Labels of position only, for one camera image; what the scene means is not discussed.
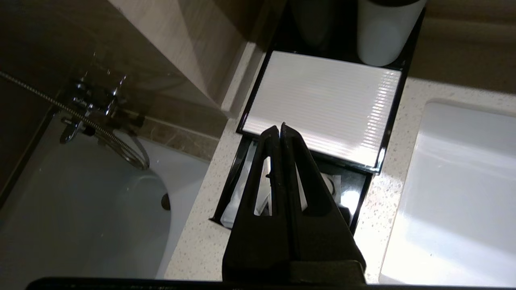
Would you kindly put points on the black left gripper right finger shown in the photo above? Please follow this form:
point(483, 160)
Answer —
point(322, 241)

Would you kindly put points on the dark bathtub overflow cap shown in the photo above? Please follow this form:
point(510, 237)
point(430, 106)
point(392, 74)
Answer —
point(165, 201)

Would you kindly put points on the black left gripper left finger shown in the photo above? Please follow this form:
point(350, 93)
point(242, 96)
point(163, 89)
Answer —
point(258, 241)

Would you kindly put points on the white bathtub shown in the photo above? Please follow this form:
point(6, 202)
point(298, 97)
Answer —
point(80, 225)

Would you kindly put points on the chrome bathtub faucet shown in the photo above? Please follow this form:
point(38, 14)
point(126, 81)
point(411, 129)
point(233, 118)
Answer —
point(96, 100)

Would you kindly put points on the white cup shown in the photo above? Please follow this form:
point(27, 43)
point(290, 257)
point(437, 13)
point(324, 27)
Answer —
point(383, 32)

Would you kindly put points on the white ceramic sink basin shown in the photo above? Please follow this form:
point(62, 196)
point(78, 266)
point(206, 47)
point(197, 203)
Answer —
point(455, 193)

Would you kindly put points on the black drawer of box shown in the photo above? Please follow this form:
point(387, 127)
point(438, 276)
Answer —
point(356, 193)

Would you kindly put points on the black box with white lid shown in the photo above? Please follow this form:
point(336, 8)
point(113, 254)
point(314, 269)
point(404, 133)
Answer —
point(322, 100)

